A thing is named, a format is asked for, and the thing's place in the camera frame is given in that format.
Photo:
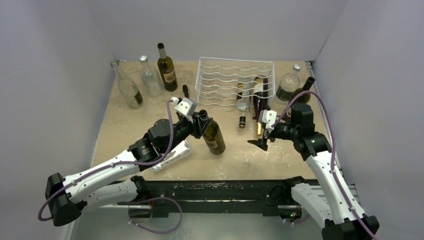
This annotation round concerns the small dark bottle gold cap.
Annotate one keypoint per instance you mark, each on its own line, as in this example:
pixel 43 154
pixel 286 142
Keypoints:
pixel 242 103

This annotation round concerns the dark labelled wine bottle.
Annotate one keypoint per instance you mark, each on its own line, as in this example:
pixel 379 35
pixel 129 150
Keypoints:
pixel 166 69

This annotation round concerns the tall clear bottle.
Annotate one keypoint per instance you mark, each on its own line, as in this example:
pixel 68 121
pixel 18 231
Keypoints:
pixel 126 86

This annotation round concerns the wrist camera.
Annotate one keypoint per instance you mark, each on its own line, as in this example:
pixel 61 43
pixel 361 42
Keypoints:
pixel 267 118
pixel 185 107

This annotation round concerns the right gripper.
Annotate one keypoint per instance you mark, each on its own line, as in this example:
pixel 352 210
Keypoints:
pixel 265 135

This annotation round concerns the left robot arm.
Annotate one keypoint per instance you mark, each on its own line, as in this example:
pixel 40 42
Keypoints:
pixel 67 196

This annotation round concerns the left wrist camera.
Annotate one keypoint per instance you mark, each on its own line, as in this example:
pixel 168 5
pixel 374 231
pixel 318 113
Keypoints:
pixel 185 107

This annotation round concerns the clear plastic parts box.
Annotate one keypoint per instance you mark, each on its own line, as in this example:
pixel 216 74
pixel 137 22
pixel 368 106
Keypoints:
pixel 181 151

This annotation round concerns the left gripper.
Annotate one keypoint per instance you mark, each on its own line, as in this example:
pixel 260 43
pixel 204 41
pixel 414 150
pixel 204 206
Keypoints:
pixel 198 127

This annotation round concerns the black handled screwdriver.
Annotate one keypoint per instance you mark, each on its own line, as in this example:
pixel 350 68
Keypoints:
pixel 185 91

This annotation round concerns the red bottle gold foil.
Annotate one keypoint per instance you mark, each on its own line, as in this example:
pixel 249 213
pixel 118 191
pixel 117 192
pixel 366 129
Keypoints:
pixel 259 98

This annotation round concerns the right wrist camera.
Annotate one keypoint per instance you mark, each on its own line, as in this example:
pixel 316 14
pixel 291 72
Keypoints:
pixel 267 118

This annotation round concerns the white wire wine rack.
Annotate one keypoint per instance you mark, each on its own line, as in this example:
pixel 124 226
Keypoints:
pixel 217 79

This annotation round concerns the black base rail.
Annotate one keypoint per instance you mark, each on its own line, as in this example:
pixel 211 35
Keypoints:
pixel 269 197

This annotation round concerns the clear bottle silver cap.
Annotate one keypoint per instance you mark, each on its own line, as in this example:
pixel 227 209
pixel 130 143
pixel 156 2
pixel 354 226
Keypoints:
pixel 150 78

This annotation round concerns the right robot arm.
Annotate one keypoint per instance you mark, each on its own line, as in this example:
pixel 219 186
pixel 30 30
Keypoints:
pixel 338 213

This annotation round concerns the dark bottle silver collar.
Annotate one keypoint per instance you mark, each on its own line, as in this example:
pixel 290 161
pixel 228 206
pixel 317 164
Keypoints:
pixel 213 137

